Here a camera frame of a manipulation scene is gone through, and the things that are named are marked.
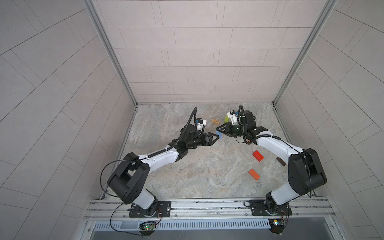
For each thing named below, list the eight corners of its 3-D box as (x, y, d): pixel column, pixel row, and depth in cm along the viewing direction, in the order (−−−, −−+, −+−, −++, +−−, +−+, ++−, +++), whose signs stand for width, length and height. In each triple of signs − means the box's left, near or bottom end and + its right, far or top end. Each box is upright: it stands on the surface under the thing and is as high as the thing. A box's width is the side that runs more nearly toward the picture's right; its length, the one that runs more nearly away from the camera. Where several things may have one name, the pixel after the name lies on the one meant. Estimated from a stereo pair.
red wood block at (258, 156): (259, 162, 88) (260, 160, 86) (251, 154, 92) (253, 152, 90) (263, 159, 90) (264, 157, 88) (255, 151, 93) (257, 149, 91)
